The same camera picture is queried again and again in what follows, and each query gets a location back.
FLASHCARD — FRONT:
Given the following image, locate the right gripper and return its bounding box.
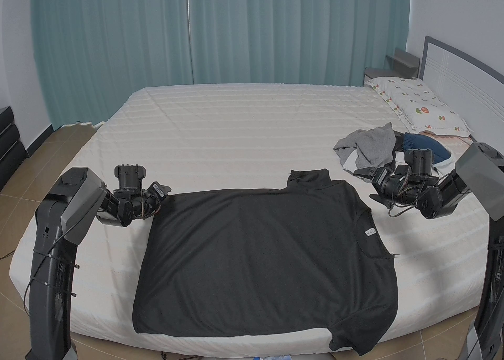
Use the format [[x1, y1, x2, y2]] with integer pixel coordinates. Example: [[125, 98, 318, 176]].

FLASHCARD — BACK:
[[354, 167, 412, 208]]

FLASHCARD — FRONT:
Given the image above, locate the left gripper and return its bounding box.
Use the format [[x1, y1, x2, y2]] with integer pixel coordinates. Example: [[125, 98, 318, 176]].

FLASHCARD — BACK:
[[138, 180, 172, 217]]

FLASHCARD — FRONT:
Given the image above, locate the black T-shirt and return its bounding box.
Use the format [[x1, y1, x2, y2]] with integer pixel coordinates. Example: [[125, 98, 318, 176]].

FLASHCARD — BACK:
[[133, 169, 399, 356]]

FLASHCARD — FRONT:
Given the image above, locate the white garment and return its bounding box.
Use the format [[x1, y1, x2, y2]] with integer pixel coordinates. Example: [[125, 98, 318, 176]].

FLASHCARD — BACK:
[[340, 155, 379, 178], [431, 152, 457, 174]]

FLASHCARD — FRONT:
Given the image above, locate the grey garment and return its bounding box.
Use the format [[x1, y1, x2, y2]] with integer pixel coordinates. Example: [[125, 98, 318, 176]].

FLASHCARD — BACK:
[[333, 122, 396, 170]]

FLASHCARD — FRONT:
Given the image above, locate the dark blue garment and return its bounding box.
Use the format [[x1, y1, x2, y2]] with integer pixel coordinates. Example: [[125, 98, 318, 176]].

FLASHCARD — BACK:
[[394, 133, 451, 164]]

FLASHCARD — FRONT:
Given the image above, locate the white printed pillow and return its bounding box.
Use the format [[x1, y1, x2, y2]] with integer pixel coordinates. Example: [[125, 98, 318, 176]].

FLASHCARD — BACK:
[[364, 76, 473, 138]]

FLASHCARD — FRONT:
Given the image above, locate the bed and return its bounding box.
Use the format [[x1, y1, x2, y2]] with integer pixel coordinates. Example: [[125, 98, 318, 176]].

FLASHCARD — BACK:
[[9, 35, 504, 355]]

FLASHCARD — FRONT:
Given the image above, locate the grey bedside table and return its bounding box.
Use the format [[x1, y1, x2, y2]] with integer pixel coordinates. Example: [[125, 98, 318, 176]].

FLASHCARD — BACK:
[[364, 48, 420, 82]]

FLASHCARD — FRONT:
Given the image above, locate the black chest of drawers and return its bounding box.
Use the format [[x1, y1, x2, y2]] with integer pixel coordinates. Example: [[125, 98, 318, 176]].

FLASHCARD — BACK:
[[0, 106, 27, 191]]

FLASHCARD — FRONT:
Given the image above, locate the blue-green curtain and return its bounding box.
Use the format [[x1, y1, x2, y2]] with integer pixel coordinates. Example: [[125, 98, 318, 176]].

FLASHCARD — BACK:
[[31, 0, 191, 131], [188, 0, 411, 87]]

